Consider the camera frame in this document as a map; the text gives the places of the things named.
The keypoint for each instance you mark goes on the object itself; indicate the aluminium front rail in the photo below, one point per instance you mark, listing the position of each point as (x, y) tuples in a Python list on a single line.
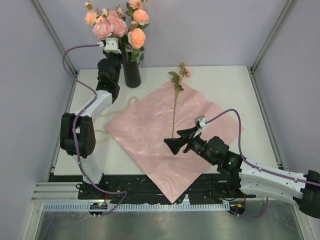
[(55, 191)]

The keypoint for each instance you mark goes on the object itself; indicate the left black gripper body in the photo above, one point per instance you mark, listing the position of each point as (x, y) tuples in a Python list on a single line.
[(117, 61)]

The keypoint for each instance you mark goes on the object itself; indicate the purple wrapping paper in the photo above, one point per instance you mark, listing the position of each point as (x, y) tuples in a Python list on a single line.
[(147, 131)]

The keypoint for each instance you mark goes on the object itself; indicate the aluminium frame post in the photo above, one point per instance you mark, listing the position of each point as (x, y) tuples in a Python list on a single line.
[(52, 33), (275, 30)]

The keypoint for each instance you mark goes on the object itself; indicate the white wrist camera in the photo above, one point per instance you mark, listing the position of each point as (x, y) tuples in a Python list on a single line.
[(201, 124), (110, 45)]

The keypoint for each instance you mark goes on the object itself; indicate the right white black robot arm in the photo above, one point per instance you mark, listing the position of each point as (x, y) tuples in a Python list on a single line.
[(249, 177)]

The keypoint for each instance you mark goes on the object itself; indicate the peach rose stem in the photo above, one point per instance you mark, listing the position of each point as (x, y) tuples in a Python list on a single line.
[(134, 45), (139, 17), (93, 15)]

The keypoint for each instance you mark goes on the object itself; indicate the right aluminium frame post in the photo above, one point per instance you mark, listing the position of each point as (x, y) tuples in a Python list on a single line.
[(275, 30)]

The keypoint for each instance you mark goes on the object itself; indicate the pink rose stem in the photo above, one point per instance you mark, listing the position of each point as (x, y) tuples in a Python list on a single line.
[(102, 29), (119, 26)]

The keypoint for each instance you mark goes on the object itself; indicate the black conical vase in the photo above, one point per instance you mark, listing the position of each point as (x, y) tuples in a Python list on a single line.
[(131, 73)]

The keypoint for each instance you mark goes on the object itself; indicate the left aluminium frame post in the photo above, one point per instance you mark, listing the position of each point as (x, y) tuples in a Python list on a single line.
[(52, 33)]

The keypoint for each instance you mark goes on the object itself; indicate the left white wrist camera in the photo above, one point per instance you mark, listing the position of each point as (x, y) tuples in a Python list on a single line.
[(110, 45)]

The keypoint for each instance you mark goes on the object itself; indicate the cream gold-lettered ribbon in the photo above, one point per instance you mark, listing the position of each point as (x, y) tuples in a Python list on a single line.
[(109, 137)]

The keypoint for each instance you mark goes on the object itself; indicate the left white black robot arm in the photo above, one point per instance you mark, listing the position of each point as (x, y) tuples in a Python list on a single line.
[(77, 134)]

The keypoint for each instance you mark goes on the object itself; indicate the white slotted cable duct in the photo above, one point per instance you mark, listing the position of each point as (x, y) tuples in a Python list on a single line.
[(97, 207)]

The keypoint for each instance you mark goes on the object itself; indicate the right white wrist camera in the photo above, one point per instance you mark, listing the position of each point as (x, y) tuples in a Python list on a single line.
[(201, 124)]

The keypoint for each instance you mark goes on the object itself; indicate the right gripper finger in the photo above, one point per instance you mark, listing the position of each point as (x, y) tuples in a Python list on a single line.
[(175, 144), (187, 133)]

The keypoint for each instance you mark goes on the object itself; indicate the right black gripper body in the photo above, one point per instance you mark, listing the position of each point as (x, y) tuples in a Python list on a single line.
[(198, 145)]

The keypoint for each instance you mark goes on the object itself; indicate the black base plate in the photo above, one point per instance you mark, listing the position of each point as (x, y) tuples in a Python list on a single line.
[(140, 189)]

